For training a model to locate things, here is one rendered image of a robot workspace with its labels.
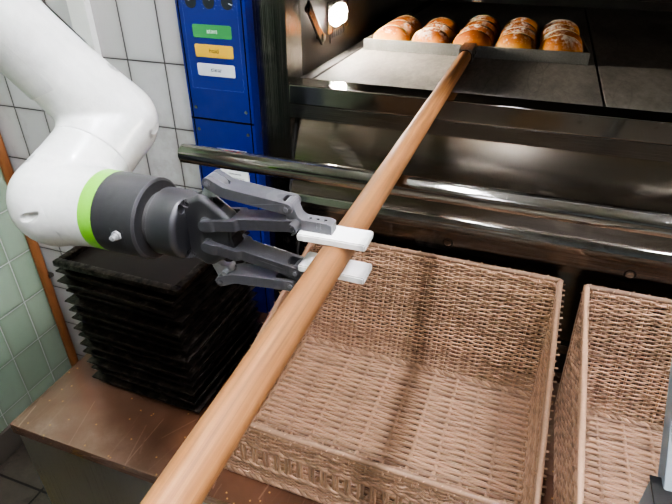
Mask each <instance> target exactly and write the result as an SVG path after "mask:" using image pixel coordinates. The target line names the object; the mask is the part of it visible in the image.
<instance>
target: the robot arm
mask: <svg viewBox="0 0 672 504"><path fill-rule="evenodd" d="M85 42H86V41H85V40H84V39H83V38H82V37H81V36H79V35H78V34H77V33H76V32H75V31H74V30H73V29H72V28H71V27H70V26H69V25H68V24H67V23H66V22H65V21H64V20H63V19H62V18H61V17H59V16H58V15H57V14H56V13H55V12H54V11H53V10H52V9H51V8H50V7H49V6H48V5H47V4H46V3H45V2H44V1H43V0H0V73H1V74H3V75H4V76H5V77H6V78H7V79H8V80H10V81H11V82H12V83H13V84H14V85H15V86H16V87H17V88H19V89H20V90H21V91H22V92H23V93H24V94H25V95H26V96H27V97H28V98H30V99H31V100H34V101H35V102H36V103H37V104H38V105H39V106H40V107H41V108H42V109H43V110H44V111H45V112H46V113H47V114H48V115H49V116H50V117H52V119H53V120H54V122H55V128H54V129H53V131H52V132H51V133H50V134H49V136H48V137H47V138H46V139H45V140H44V142H43V143H42V144H41V145H40V146H39V147H38V148H37V149H36V150H35V151H34V152H33V153H32V154H31V156H30V157H29V158H28V159H27V160H26V161H25V162H24V163H23V164H22V165H21V166H20V167H19V168H18V169H17V170H16V171H15V173H14V174H13V175H12V177H11V179H10V181H9V183H8V186H7V190H6V205H7V210H8V213H9V215H10V217H11V219H12V221H13V222H14V224H15V225H16V226H17V228H18V229H19V230H20V231H21V232H22V233H24V234H25V235H26V236H28V237H29V238H31V239H32V240H34V241H36V242H39V243H42V244H45V245H49V246H56V247H63V246H87V247H94V248H100V249H104V250H109V251H113V252H118V253H123V254H127V255H132V256H137V257H141V258H146V259H157V258H159V257H161V256H163V255H164V254H165V255H169V256H174V257H179V258H199V259H201V260H202V261H204V262H205V263H207V264H212V265H213V267H214V269H215V270H216V272H217V274H218V277H217V278H216V279H215V281H216V283H217V284H218V285H219V286H226V285H230V284H241V285H248V286H256V287H263V288H271V289H278V290H285V291H291V290H292V289H293V287H294V286H295V284H296V283H297V282H298V280H299V279H300V277H301V276H302V275H303V273H304V272H305V270H306V269H307V268H308V266H309V265H310V263H311V262H312V261H313V259H314V258H315V256H316V255H317V253H315V252H310V251H309V252H308V253H307V254H306V256H305V257H303V256H300V255H297V254H294V253H291V252H288V251H285V250H282V249H279V248H276V247H272V246H269V245H266V244H263V243H260V242H257V241H254V240H253V239H252V237H251V236H248V235H245V234H242V232H241V230H248V231H273V232H290V233H292V232H293V233H292V234H291V236H293V235H295V234H296V232H297V231H298V230H299V232H298V233H297V240H299V241H305V242H311V243H316V244H322V245H328V246H333V247H339V248H345V249H351V250H356V251H362V252H364V251H365V250H366V249H367V247H368V245H369V244H370V242H371V240H372V238H373V232H372V231H368V230H362V229H355V228H349V227H343V226H337V225H336V220H335V219H333V218H330V217H323V216H317V215H311V214H307V213H306V212H304V211H303V209H302V206H301V204H300V203H301V197H300V196H299V195H298V194H295V193H291V192H287V191H283V190H279V189H275V188H271V187H267V186H263V185H259V184H255V183H251V182H247V181H243V180H239V179H235V178H233V177H231V176H230V175H228V174H226V173H225V172H223V171H222V170H220V169H216V170H214V171H213V172H212V173H210V174H209V175H207V176H206V177H205V178H203V179H202V182H201V183H202V185H203V187H204V189H203V190H202V191H200V192H198V191H195V190H189V189H183V188H177V187H176V185H175V184H174V183H173V182H172V181H171V180H169V179H167V178H164V177H158V176H152V175H145V174H139V173H133V171H134V169H135V168H136V166H137V165H138V164H139V162H140V161H141V160H142V158H143V157H144V156H145V154H146V153H147V152H148V151H149V149H150V148H151V147H152V145H153V144H154V142H155V140H156V137H157V134H158V129H159V120H158V114H157V111H156V108H155V106H154V104H153V102H152V100H151V99H150V98H149V96H148V95H147V94H146V93H145V92H144V91H143V90H142V89H141V88H139V87H138V86H137V85H136V84H134V83H133V82H132V81H131V80H129V79H128V78H127V77H126V76H124V75H123V74H122V73H121V72H119V71H118V70H117V69H116V68H115V67H113V66H112V65H111V64H110V63H109V62H108V61H106V60H105V59H104V58H103V57H102V56H101V55H99V54H98V53H97V52H96V51H95V50H93V49H92V48H91V47H90V46H89V45H87V44H86V43H85ZM219 197H221V198H224V199H227V200H230V201H234V202H238V203H242V204H246V205H250V206H253V207H257V208H261V209H265V210H253V209H248V208H247V207H230V206H229V205H228V204H226V203H225V202H224V201H223V200H222V199H220V198H219ZM225 258H227V259H230V260H233V261H232V262H227V261H225V260H224V259H225ZM240 260H242V261H246V262H248V263H251V264H246V263H239V264H236V262H235V261H240ZM371 270H372V265H371V264H370V263H365V262H360V261H355V260H349V262H348V264H347V265H346V267H345V268H344V270H343V272H342V273H341V275H340V277H339V278H338V279H339V280H344V281H348V282H353V283H358V284H362V285H363V284H364V283H365V281H366V279H367V277H368V275H369V274H370V272H371Z"/></svg>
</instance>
